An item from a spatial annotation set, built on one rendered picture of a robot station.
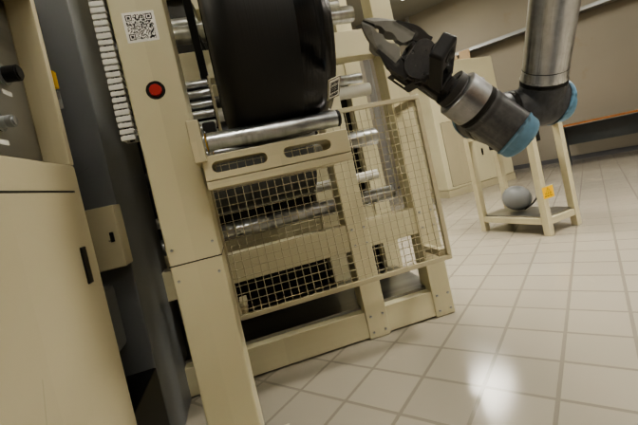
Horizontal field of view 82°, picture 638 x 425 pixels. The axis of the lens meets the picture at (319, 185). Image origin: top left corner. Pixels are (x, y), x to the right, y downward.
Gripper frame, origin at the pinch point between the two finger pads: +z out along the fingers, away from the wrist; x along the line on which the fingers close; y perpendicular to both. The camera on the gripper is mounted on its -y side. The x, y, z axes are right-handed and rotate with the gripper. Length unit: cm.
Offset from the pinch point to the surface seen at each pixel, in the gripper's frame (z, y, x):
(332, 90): -1.3, 28.4, -6.6
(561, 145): -161, 181, 88
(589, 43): -332, 530, 422
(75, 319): 15, 1, -71
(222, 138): 14.6, 25.3, -31.6
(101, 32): 54, 33, -26
